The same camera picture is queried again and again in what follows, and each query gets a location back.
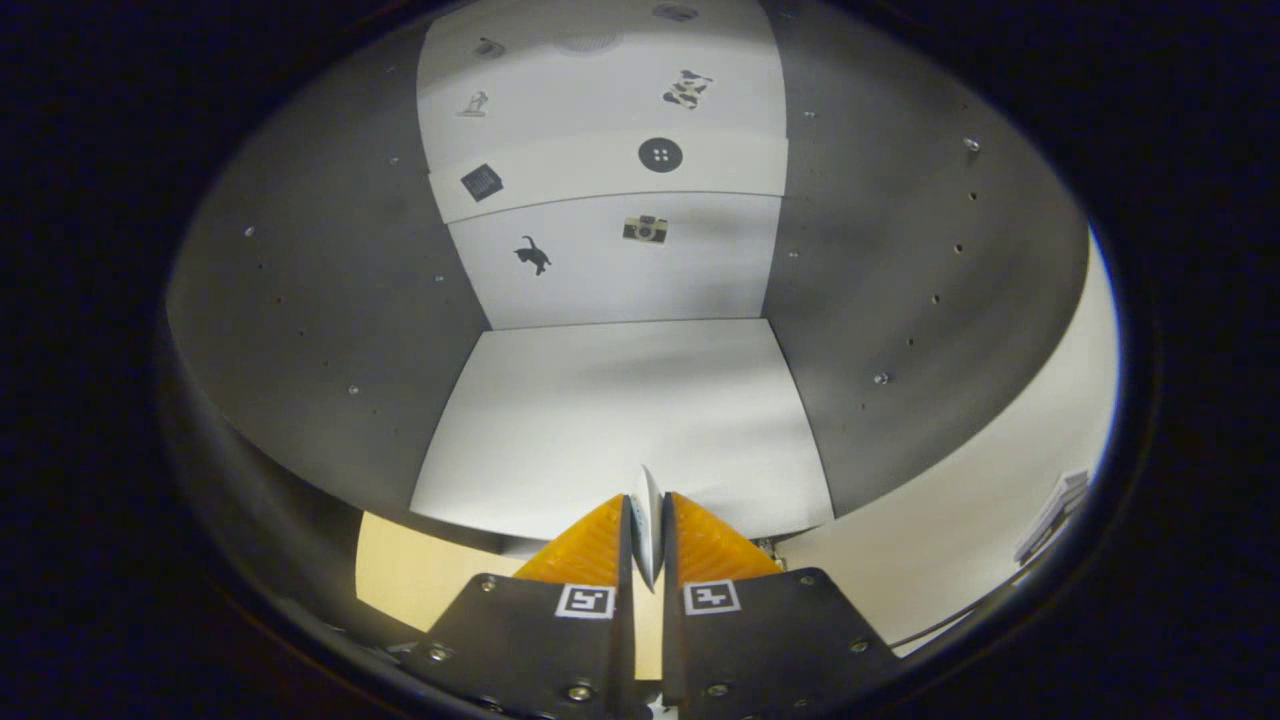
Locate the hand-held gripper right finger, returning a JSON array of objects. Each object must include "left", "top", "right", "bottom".
[{"left": 658, "top": 490, "right": 903, "bottom": 720}]

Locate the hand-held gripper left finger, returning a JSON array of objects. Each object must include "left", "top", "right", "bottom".
[{"left": 400, "top": 493, "right": 641, "bottom": 720}]

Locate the thin white book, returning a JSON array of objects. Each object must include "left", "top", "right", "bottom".
[{"left": 632, "top": 465, "right": 666, "bottom": 591}]

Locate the white cabinet shelf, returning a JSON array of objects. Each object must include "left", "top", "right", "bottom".
[{"left": 410, "top": 320, "right": 836, "bottom": 541}]

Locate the stack of white sheets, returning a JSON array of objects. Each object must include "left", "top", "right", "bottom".
[{"left": 1015, "top": 470, "right": 1091, "bottom": 566}]

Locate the dark grey cabinet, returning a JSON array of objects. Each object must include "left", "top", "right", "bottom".
[{"left": 160, "top": 0, "right": 1096, "bottom": 556}]

